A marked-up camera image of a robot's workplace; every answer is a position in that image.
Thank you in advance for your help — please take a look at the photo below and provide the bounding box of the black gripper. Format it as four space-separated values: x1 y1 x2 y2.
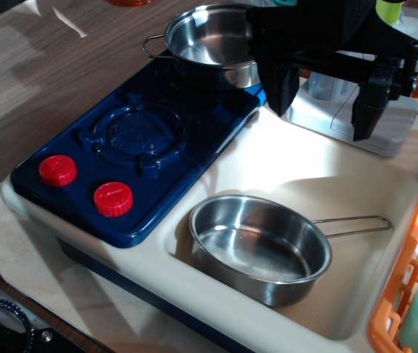
246 1 418 141

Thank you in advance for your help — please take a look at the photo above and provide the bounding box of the cream toy kitchen sink unit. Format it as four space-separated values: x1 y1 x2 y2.
1 109 418 352

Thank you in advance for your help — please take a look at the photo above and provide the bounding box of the dark blue toy stove top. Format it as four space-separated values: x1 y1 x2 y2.
10 59 265 248

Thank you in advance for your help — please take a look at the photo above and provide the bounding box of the right red stove knob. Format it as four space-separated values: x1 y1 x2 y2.
93 181 134 217

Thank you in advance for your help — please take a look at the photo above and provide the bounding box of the red stove knob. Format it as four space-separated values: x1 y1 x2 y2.
93 181 134 217
38 154 78 188

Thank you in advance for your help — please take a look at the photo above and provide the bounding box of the left red stove knob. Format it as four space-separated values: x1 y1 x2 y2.
38 154 78 188

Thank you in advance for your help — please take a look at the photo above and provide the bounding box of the grey toy faucet base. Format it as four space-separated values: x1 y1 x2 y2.
286 73 418 157

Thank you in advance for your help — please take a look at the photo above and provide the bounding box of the lime green plastic container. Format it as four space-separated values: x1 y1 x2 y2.
375 0 404 26

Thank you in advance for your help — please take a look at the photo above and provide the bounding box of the orange plastic dish rack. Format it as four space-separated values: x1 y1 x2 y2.
367 208 418 352

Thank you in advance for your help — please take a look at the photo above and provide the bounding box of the steel pot with loop handles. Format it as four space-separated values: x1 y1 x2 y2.
142 3 261 91

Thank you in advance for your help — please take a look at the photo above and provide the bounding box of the black braided cable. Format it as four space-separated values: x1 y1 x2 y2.
0 297 35 353

